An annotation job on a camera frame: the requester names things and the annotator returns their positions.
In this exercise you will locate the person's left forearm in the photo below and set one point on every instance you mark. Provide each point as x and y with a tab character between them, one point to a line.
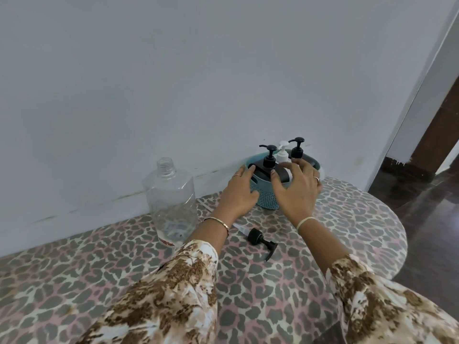
201	243

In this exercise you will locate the white wrist band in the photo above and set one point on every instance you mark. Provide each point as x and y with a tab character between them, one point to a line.
306	222

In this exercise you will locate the short black pump head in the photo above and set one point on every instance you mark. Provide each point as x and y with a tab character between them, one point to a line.
269	161
297	150

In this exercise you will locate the brown wooden door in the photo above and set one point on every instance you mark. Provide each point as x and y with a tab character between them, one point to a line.
437	132

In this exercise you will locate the tall clear plastic bottle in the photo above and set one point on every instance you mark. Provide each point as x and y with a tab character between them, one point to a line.
170	207

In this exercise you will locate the person's left hand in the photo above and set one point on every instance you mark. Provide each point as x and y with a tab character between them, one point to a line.
238	200

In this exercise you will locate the leopard print ironing board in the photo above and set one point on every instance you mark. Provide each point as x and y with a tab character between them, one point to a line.
358	225

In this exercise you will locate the person's right hand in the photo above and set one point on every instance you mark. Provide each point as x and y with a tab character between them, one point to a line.
299	193

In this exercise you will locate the teal plastic basket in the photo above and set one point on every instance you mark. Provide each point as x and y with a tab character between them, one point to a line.
265	200

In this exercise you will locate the black pump with long tube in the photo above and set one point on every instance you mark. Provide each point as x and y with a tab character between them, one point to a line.
256	235

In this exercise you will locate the person's right forearm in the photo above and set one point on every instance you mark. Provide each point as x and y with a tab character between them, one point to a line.
322	247

